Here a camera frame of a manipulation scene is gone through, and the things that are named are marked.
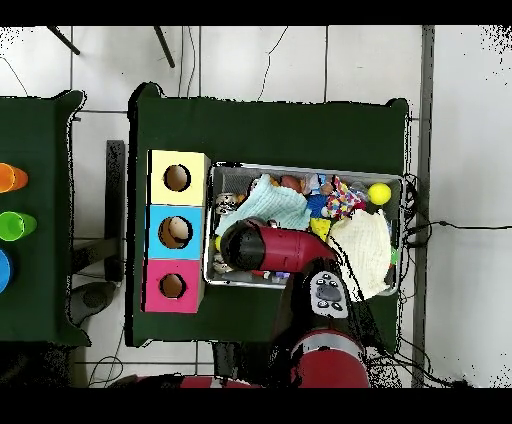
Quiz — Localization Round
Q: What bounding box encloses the green plastic cup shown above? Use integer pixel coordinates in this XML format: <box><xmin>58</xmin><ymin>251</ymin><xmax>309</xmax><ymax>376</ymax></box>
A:
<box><xmin>0</xmin><ymin>210</ymin><xmax>38</xmax><ymax>242</ymax></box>

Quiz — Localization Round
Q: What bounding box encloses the mint green waffle cloth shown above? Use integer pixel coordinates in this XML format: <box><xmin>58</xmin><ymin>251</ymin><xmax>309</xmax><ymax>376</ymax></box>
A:
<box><xmin>214</xmin><ymin>173</ymin><xmax>312</xmax><ymax>237</ymax></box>

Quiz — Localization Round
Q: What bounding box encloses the black tripod leg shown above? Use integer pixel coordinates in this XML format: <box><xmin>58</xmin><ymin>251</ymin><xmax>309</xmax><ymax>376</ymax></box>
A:
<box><xmin>46</xmin><ymin>25</ymin><xmax>81</xmax><ymax>56</ymax></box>
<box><xmin>153</xmin><ymin>25</ymin><xmax>176</xmax><ymax>69</ymax></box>

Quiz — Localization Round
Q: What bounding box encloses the yellow ball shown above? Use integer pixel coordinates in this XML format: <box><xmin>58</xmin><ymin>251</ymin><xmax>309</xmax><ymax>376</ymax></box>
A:
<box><xmin>366</xmin><ymin>182</ymin><xmax>393</xmax><ymax>206</ymax></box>

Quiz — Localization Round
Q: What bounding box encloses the wooden box with three holes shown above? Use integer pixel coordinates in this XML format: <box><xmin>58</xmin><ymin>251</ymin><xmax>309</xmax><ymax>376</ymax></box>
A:
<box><xmin>141</xmin><ymin>149</ymin><xmax>212</xmax><ymax>314</ymax></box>

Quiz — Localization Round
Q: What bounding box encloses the brown toy football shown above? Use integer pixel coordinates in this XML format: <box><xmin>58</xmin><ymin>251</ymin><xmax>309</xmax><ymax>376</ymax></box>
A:
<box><xmin>279</xmin><ymin>174</ymin><xmax>303</xmax><ymax>194</ymax></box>

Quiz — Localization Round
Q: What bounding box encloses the black power cable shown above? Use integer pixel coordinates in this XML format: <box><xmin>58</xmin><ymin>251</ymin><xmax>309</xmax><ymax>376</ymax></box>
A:
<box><xmin>403</xmin><ymin>219</ymin><xmax>512</xmax><ymax>232</ymax></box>

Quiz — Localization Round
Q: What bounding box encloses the yellow cheese wedge toy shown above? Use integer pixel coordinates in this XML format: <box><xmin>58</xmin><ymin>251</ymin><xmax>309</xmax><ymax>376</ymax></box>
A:
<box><xmin>309</xmin><ymin>217</ymin><xmax>332</xmax><ymax>243</ymax></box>

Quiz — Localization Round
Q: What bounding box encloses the cream waffle cloth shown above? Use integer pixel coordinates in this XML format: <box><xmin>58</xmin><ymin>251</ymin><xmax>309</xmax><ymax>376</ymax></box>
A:
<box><xmin>327</xmin><ymin>208</ymin><xmax>393</xmax><ymax>301</ymax></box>

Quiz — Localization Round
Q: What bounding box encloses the blue spiky rubber ball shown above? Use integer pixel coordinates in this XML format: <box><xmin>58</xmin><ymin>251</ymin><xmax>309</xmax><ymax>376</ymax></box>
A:
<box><xmin>305</xmin><ymin>193</ymin><xmax>329</xmax><ymax>219</ymax></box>

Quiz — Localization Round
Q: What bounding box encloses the dark green table cloth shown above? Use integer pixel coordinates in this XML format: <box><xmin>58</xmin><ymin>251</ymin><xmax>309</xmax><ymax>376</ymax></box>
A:
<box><xmin>125</xmin><ymin>81</ymin><xmax>410</xmax><ymax>348</ymax></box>
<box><xmin>0</xmin><ymin>89</ymin><xmax>92</xmax><ymax>347</ymax></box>

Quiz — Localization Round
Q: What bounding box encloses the shallow silver mesh bin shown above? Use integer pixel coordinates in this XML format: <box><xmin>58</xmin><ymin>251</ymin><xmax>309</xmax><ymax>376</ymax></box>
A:
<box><xmin>202</xmin><ymin>161</ymin><xmax>405</xmax><ymax>297</ymax></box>

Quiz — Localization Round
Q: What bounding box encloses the grey round stand foot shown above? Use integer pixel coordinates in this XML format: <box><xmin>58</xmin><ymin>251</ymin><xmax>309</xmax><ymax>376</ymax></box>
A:
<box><xmin>67</xmin><ymin>281</ymin><xmax>117</xmax><ymax>326</ymax></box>

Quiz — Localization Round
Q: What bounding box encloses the orange plastic cup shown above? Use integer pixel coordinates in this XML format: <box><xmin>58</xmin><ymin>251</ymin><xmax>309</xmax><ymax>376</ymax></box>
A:
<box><xmin>0</xmin><ymin>162</ymin><xmax>29</xmax><ymax>194</ymax></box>

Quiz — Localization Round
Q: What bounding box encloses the crushed metal can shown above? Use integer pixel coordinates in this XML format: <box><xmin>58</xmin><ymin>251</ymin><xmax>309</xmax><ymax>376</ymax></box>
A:
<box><xmin>214</xmin><ymin>192</ymin><xmax>241</xmax><ymax>216</ymax></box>

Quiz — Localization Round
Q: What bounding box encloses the blue plastic cup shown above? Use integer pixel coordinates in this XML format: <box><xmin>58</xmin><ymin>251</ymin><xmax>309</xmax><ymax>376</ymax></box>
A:
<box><xmin>0</xmin><ymin>248</ymin><xmax>13</xmax><ymax>294</ymax></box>

